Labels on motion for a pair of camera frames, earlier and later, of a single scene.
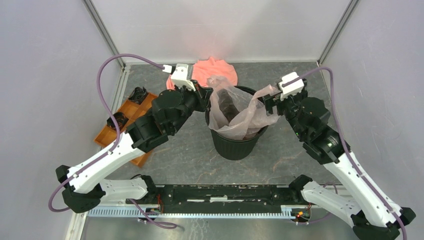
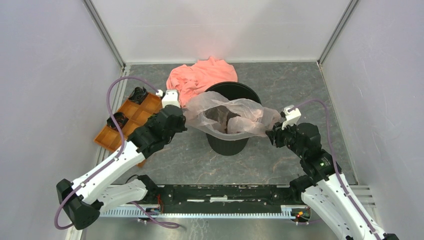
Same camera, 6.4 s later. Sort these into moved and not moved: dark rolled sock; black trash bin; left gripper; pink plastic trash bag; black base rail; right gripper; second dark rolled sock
Moved: pink plastic trash bag; left gripper; right gripper; black trash bin
Not moved: dark rolled sock; black base rail; second dark rolled sock
